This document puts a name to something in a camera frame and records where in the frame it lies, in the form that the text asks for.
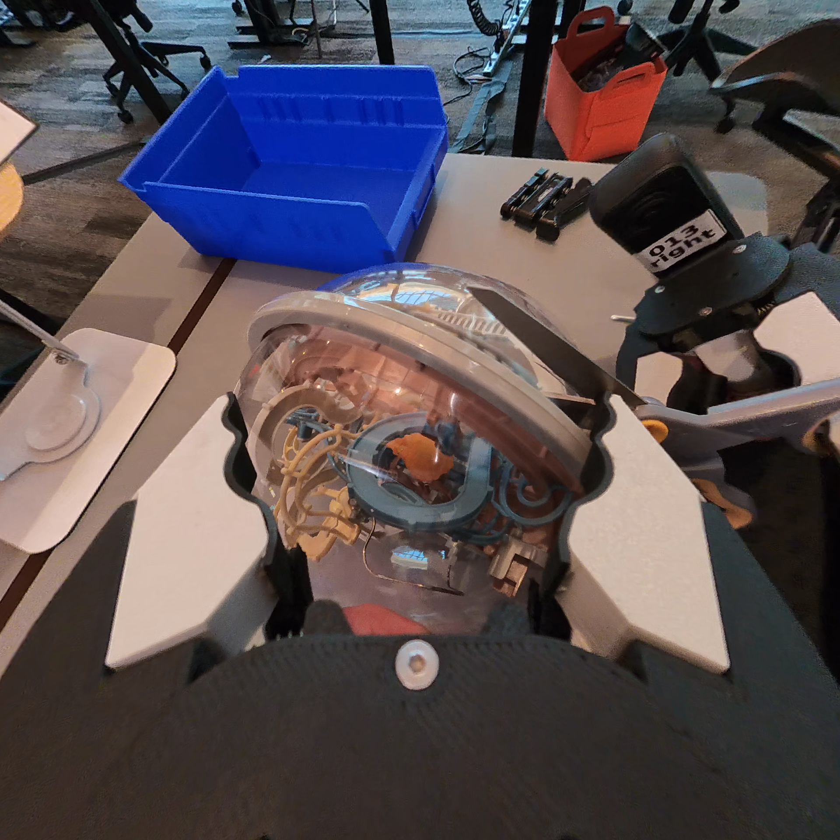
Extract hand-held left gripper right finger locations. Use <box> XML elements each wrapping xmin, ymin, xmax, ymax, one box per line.
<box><xmin>548</xmin><ymin>395</ymin><xmax>731</xmax><ymax>676</ymax></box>

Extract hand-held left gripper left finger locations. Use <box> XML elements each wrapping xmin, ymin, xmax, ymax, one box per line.
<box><xmin>105</xmin><ymin>394</ymin><xmax>293</xmax><ymax>670</ymax></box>

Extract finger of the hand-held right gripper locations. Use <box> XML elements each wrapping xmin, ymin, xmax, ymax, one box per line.
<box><xmin>753</xmin><ymin>290</ymin><xmax>840</xmax><ymax>389</ymax></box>

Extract grey and yellow scissors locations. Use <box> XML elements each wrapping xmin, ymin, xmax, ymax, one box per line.
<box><xmin>466</xmin><ymin>285</ymin><xmax>840</xmax><ymax>531</ymax></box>

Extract clear maze ball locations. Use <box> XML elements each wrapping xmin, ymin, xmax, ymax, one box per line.
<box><xmin>235</xmin><ymin>262</ymin><xmax>611</xmax><ymax>634</ymax></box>

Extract white card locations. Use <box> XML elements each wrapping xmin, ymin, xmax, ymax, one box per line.
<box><xmin>0</xmin><ymin>328</ymin><xmax>177</xmax><ymax>554</ymax></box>

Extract orange bag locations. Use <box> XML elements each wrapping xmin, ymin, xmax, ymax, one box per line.
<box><xmin>545</xmin><ymin>7</ymin><xmax>669</xmax><ymax>161</ymax></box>

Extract white power strip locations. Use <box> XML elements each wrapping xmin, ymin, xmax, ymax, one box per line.
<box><xmin>486</xmin><ymin>0</ymin><xmax>532</xmax><ymax>73</ymax></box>

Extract blue plastic bin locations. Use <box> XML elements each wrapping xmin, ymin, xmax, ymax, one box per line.
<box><xmin>118</xmin><ymin>64</ymin><xmax>449</xmax><ymax>274</ymax></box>

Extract white instruction board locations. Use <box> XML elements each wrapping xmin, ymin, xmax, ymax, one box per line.
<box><xmin>0</xmin><ymin>98</ymin><xmax>39</xmax><ymax>240</ymax></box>

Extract black metal post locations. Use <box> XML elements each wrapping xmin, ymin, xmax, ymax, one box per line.
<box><xmin>512</xmin><ymin>0</ymin><xmax>559</xmax><ymax>157</ymax></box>
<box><xmin>369</xmin><ymin>0</ymin><xmax>396</xmax><ymax>65</ymax></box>

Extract grey strap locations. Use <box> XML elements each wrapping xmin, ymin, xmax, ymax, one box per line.
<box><xmin>451</xmin><ymin>82</ymin><xmax>509</xmax><ymax>153</ymax></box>

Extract black floor cable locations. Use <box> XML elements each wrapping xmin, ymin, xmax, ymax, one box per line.
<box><xmin>453</xmin><ymin>0</ymin><xmax>526</xmax><ymax>88</ymax></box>

